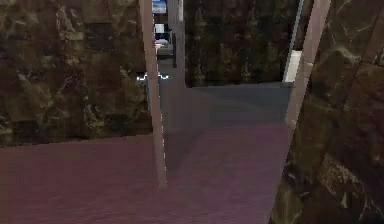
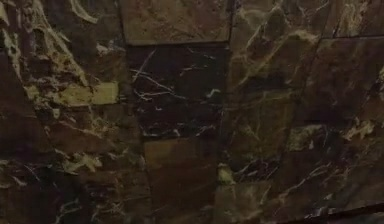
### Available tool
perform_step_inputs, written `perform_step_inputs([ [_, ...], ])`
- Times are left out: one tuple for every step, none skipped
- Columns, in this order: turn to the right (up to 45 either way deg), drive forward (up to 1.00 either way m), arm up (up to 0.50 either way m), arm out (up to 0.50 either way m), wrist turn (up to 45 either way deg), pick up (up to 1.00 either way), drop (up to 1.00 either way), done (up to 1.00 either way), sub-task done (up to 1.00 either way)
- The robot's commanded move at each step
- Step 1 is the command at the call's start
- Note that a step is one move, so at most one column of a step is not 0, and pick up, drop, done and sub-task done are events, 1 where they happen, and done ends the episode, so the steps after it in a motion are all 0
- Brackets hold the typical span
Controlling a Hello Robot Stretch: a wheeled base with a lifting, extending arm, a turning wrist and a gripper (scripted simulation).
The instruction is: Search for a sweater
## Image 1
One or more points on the pinkish brown room door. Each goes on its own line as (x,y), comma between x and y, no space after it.
(153,86)

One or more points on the grey bed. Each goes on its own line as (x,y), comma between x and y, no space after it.
(164,50)

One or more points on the grey room door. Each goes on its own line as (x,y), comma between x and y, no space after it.
(180,40)

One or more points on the white square pillow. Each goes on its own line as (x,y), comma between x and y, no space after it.
(159,28)

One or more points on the blue framed picture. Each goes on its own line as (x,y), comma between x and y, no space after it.
(159,6)

